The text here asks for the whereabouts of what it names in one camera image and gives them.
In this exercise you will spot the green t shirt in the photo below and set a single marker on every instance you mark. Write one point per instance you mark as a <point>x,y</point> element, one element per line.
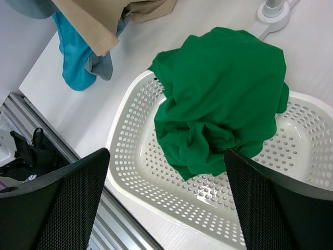
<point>222,91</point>

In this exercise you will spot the teal t shirt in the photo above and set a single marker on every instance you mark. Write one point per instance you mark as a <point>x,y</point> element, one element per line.
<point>75,53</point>

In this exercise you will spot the aluminium front rail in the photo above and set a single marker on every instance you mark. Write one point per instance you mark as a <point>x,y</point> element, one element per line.
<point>114,227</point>

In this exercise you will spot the white clothes rack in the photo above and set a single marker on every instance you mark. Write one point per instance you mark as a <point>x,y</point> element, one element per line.
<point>272,16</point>

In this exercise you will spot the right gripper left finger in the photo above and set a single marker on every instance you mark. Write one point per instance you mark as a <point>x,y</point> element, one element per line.
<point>57,210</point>

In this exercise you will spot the white perforated plastic basket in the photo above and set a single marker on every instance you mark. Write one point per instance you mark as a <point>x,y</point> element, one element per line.
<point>301,148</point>

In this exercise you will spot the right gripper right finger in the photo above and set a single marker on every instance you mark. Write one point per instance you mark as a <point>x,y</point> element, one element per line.
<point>276,211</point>

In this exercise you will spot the beige t shirt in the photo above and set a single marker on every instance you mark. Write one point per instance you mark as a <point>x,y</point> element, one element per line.
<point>96,21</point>

